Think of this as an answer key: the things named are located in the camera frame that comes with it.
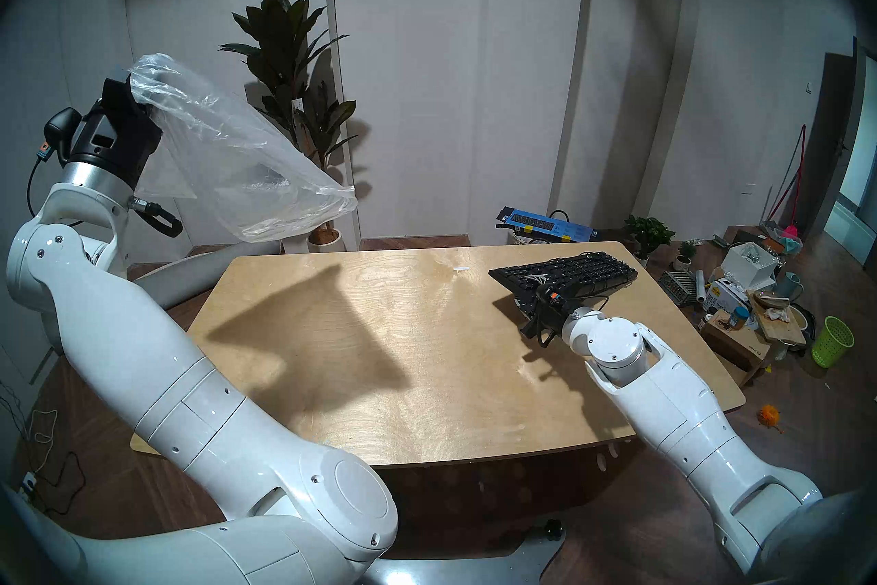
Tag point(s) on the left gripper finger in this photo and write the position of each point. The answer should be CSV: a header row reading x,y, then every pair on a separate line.
x,y
120,95

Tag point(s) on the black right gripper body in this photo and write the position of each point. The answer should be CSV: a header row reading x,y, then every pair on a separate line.
x,y
553,306

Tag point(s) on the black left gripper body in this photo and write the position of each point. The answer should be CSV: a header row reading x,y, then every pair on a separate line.
x,y
116,145

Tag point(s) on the black keyboard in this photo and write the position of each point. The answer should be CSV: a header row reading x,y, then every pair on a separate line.
x,y
569,275

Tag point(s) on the clear plastic bag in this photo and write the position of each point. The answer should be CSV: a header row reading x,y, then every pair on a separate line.
x,y
233,159

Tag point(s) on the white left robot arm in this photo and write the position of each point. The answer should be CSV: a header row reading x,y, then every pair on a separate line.
x,y
137,357

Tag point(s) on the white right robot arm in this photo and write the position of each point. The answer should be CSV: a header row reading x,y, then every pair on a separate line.
x,y
685,412

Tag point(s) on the blue keyboard box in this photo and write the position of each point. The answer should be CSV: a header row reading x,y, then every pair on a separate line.
x,y
548,224

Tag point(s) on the white mesh basket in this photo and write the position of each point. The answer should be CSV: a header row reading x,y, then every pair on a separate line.
x,y
524,239

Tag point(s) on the small bushy green plant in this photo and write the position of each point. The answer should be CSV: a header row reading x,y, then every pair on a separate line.
x,y
651,230

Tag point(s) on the grey dish rack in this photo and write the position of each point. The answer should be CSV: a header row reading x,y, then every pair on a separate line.
x,y
678,285

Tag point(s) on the tiny potted green plant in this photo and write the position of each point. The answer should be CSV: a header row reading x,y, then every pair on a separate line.
x,y
685,253

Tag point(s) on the grey rolled mat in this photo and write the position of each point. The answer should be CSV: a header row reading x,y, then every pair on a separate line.
x,y
192,272

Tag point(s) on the white paper roll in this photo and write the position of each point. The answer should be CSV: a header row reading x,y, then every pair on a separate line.
x,y
701,285

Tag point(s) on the white yellow carton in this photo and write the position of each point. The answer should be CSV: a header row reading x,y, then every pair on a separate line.
x,y
725,296

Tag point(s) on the tall dark leafy plant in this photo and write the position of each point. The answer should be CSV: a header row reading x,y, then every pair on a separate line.
x,y
281,35

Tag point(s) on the blue lidded jar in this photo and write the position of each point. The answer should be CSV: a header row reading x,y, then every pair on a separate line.
x,y
740,315

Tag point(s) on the brown cardboard box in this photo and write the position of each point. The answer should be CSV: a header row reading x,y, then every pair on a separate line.
x,y
736,347

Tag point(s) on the dark wooden table base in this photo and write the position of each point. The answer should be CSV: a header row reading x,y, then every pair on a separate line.
x,y
514,501

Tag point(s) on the white open box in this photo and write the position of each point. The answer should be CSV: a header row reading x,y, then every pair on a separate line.
x,y
750,265

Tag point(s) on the beige bowl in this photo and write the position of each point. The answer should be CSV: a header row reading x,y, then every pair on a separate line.
x,y
771,300

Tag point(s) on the white plant pot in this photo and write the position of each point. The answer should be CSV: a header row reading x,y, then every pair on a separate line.
x,y
325,241

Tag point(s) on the wooden board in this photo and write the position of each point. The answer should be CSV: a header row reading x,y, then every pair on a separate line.
x,y
784,326

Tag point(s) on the orange fluffy ball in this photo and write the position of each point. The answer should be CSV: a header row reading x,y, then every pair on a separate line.
x,y
769,416

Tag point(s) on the black round pan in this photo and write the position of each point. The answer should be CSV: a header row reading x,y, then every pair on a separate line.
x,y
803,323

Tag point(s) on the green plastic basket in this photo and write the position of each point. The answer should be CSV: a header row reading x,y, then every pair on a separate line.
x,y
832,344

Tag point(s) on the dark brown open door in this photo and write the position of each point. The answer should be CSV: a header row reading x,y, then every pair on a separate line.
x,y
825,138

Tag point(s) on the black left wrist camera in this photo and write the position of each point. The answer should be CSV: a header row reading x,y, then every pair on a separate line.
x,y
62,124

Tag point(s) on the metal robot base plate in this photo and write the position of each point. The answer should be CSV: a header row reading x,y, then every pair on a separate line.
x,y
479,566

